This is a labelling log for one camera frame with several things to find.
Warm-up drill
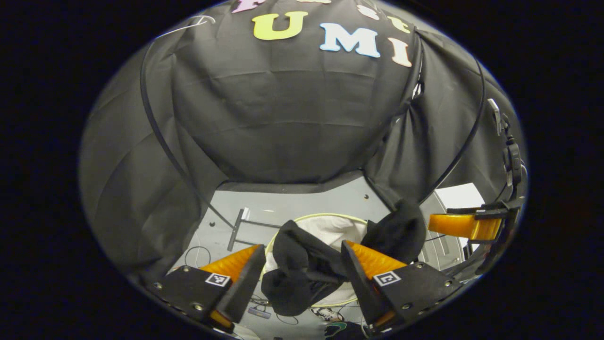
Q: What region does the white laundry hamper yellow rim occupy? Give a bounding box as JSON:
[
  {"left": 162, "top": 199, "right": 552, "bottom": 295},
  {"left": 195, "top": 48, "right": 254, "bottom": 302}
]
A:
[{"left": 264, "top": 212, "right": 378, "bottom": 308}]

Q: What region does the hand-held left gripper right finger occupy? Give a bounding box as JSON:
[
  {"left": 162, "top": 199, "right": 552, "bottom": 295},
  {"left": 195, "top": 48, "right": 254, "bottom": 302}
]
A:
[{"left": 341, "top": 240, "right": 464, "bottom": 331}]

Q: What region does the white box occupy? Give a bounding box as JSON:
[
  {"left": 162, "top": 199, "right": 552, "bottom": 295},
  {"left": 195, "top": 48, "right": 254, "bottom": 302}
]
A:
[{"left": 433, "top": 183, "right": 485, "bottom": 209}]

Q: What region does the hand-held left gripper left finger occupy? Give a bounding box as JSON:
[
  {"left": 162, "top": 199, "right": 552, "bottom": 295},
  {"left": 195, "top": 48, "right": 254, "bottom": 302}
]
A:
[{"left": 146, "top": 244, "right": 266, "bottom": 331}]

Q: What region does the black knit sweater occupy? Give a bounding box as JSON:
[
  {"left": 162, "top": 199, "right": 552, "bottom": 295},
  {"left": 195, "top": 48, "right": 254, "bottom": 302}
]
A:
[{"left": 261, "top": 198, "right": 428, "bottom": 317}]

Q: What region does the black floor cable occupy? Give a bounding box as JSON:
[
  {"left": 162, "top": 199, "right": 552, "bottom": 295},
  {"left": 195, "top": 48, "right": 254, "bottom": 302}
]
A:
[{"left": 184, "top": 246, "right": 211, "bottom": 268}]

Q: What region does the white plastic hanger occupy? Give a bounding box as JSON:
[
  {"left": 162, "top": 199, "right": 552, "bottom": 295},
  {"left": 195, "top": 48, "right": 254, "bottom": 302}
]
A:
[{"left": 168, "top": 15, "right": 216, "bottom": 39}]

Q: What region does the dark green object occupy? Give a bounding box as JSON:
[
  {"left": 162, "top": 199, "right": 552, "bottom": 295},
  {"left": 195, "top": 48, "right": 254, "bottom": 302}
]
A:
[{"left": 325, "top": 321, "right": 361, "bottom": 340}]

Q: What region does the black backdrop cloth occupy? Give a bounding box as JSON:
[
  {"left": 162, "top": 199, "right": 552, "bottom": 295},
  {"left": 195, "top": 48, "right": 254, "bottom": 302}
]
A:
[{"left": 79, "top": 0, "right": 524, "bottom": 284}]

